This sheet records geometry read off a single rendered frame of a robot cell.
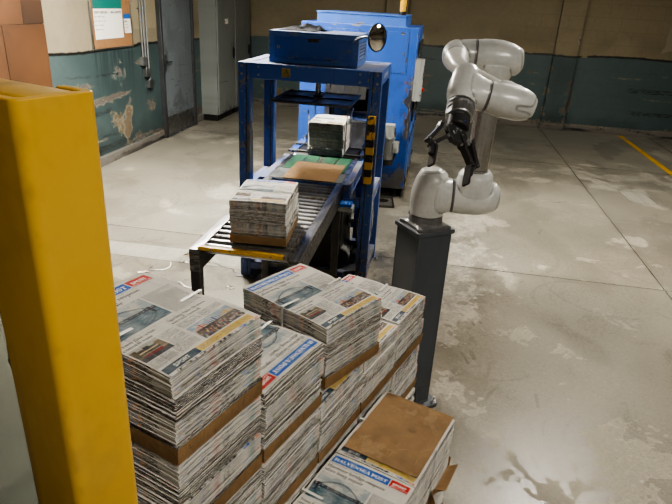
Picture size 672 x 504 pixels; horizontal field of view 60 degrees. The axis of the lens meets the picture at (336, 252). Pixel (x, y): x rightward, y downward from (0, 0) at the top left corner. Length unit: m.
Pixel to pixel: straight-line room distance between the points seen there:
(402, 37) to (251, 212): 3.62
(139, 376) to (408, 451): 1.07
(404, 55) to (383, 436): 4.63
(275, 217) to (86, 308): 2.21
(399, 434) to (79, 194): 1.62
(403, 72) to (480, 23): 5.26
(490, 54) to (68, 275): 2.07
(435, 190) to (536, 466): 1.38
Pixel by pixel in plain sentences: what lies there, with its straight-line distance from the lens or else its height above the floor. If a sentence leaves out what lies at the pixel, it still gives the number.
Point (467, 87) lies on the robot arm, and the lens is 1.94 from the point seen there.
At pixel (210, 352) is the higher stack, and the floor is 1.28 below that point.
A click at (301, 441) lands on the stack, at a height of 0.78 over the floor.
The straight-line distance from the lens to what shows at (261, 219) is 2.86.
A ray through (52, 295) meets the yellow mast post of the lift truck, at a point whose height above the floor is 1.65.
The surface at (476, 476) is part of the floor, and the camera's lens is 2.89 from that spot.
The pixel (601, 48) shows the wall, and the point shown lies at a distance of 11.59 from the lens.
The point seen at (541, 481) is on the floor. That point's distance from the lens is 2.97.
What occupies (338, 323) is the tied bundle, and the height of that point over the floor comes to 1.05.
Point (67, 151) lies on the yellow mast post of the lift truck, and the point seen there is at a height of 1.80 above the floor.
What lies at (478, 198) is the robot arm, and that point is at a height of 1.18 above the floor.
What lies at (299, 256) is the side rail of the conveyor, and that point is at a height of 0.80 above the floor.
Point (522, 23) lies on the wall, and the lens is 11.33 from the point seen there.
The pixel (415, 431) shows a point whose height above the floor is 0.60.
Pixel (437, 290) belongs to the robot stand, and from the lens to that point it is 2.85.
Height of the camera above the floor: 1.94
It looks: 23 degrees down
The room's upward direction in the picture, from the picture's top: 3 degrees clockwise
